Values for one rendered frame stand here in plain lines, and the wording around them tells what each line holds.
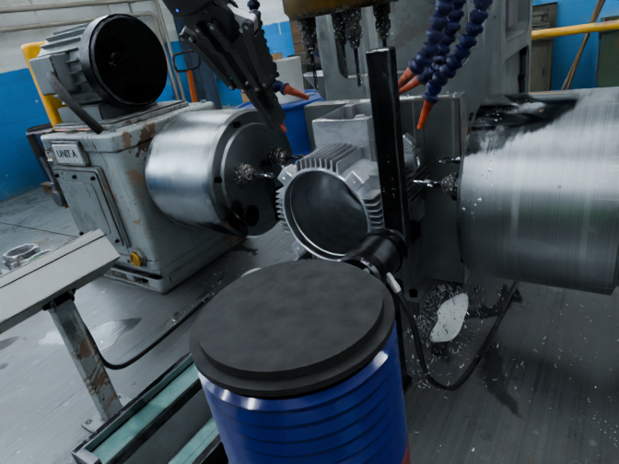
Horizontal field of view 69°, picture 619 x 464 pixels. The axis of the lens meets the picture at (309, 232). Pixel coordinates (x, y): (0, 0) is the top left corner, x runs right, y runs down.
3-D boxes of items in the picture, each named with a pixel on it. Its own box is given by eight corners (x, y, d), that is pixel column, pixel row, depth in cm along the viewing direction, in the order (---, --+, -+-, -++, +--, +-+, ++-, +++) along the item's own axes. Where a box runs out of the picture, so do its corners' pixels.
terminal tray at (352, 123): (351, 143, 85) (345, 103, 82) (404, 143, 79) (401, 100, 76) (316, 163, 76) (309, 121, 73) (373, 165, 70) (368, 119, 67)
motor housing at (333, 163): (343, 214, 94) (329, 123, 86) (432, 224, 83) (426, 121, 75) (286, 261, 79) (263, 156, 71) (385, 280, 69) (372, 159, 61)
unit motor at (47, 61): (132, 186, 132) (77, 29, 114) (211, 192, 113) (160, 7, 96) (47, 223, 113) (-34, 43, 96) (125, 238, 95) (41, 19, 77)
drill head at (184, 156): (204, 198, 120) (177, 102, 110) (319, 209, 100) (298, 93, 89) (125, 240, 102) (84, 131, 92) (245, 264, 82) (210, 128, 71)
